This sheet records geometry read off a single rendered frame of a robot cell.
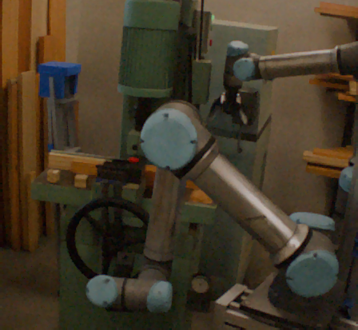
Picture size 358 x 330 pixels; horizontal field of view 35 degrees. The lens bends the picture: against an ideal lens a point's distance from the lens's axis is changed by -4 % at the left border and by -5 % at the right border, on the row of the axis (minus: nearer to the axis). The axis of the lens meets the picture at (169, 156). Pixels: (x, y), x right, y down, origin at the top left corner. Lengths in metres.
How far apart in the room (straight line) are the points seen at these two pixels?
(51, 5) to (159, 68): 2.04
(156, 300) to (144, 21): 0.87
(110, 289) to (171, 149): 0.37
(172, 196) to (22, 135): 2.03
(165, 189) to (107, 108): 3.21
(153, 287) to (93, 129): 3.36
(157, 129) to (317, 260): 0.43
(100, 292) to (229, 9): 3.13
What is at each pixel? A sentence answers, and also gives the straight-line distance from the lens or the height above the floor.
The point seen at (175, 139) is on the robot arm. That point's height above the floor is 1.24.
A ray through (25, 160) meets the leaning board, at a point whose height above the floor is 0.55.
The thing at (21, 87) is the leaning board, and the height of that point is 0.97.
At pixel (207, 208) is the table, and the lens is 1.84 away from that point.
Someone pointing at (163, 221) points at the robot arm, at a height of 1.00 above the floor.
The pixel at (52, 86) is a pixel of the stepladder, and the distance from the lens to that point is 2.74.
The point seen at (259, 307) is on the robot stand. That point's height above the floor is 0.82.
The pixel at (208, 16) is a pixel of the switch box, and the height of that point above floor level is 1.46.
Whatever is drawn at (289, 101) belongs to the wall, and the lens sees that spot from 4.23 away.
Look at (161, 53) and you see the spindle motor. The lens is 1.85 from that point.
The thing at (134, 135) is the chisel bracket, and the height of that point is 1.07.
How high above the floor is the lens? 1.53
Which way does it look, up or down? 16 degrees down
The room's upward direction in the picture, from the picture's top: 5 degrees clockwise
